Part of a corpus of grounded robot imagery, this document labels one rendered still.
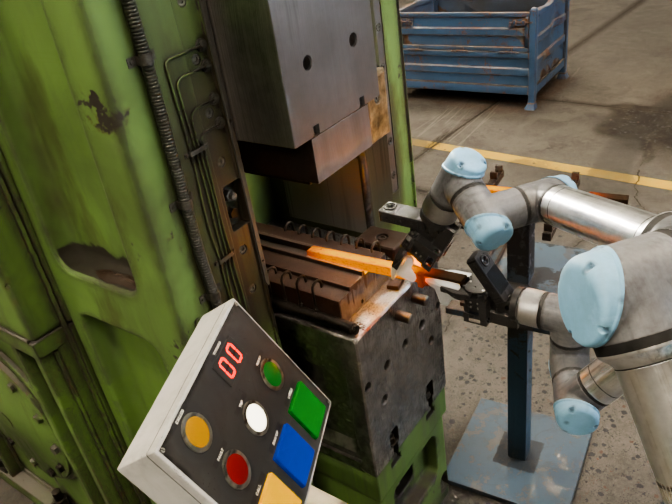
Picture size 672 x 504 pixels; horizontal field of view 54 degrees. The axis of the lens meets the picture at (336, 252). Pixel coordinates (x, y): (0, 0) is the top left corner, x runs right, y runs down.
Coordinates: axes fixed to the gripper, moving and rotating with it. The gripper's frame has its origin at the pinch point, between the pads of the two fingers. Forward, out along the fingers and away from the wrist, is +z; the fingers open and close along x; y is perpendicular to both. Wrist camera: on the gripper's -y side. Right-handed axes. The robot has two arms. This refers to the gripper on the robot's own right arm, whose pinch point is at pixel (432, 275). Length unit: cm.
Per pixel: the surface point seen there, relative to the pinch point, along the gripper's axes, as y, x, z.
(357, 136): -29.6, 2.7, 16.4
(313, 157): -31.3, -12.1, 16.6
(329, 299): 3.5, -12.4, 19.6
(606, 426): 103, 71, -21
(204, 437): -14, -65, 0
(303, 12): -58, -8, 16
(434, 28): 43, 351, 190
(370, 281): 6.0, 0.2, 17.1
